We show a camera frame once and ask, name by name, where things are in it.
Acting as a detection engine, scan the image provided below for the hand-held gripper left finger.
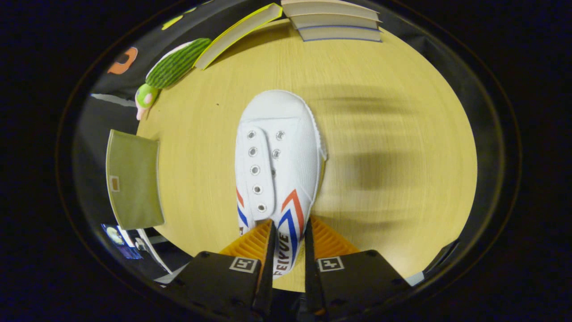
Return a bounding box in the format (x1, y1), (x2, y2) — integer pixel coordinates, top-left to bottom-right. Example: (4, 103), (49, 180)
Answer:
(161, 218), (277, 319)

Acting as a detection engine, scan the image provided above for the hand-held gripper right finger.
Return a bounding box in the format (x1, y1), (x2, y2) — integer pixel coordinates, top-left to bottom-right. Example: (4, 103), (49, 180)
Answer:
(304, 216), (412, 318)

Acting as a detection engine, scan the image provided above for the white canvas shoe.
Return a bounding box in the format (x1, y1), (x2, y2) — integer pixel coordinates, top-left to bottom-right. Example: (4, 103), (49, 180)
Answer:
(235, 89), (328, 279)

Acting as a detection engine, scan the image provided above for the green fabric storage box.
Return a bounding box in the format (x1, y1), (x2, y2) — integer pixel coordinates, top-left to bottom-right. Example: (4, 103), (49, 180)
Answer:
(105, 129), (165, 231)

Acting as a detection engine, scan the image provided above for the small black block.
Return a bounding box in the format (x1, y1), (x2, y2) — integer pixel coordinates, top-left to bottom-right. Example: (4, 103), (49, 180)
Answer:
(424, 239), (460, 274)

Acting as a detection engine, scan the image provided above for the blue printed carton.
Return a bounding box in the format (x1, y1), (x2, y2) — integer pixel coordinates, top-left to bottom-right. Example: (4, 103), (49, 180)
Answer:
(101, 223), (142, 259)

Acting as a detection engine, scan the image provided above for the green and pink plush toy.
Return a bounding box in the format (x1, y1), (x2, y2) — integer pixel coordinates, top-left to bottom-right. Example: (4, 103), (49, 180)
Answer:
(135, 83), (160, 121)

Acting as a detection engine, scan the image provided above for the watermelon slice plush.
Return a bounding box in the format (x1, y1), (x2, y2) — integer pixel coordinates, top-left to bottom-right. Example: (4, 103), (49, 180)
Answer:
(145, 38), (212, 89)

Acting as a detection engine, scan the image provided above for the blue-edged book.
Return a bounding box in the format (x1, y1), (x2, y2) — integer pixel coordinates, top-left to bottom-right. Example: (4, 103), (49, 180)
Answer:
(298, 25), (383, 43)

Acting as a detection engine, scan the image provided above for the yellow book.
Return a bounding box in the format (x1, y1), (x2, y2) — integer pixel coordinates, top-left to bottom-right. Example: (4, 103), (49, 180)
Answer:
(193, 3), (284, 70)

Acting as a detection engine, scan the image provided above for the thin beige book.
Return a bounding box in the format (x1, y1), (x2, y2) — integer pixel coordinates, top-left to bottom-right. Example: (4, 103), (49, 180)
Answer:
(289, 13), (382, 30)

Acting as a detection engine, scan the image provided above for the thick beige book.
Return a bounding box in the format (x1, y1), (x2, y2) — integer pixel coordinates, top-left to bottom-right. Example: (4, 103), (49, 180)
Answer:
(280, 0), (380, 20)

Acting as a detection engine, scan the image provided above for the white frame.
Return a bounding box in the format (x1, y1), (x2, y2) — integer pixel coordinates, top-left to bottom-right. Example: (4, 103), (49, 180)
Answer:
(133, 228), (173, 275)

